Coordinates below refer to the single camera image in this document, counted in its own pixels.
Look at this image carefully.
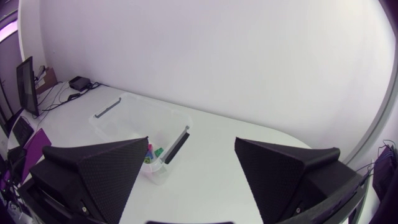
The black power brick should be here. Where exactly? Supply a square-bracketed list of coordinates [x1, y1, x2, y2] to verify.
[68, 75, 92, 92]

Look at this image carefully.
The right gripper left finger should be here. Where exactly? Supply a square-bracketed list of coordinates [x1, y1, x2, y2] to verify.
[29, 136, 150, 224]

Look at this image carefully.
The black cable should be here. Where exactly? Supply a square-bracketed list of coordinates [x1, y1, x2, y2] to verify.
[41, 82, 102, 112]

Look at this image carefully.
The clear plastic container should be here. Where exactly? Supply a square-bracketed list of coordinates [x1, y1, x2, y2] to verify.
[88, 91, 194, 186]

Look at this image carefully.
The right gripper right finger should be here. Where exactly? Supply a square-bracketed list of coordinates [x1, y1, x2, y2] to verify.
[234, 137, 364, 224]

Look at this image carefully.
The dark screen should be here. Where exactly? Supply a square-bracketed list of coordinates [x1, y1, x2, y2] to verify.
[16, 55, 40, 118]

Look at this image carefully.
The brown cardboard box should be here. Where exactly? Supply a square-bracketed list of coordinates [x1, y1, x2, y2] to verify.
[34, 66, 58, 95]

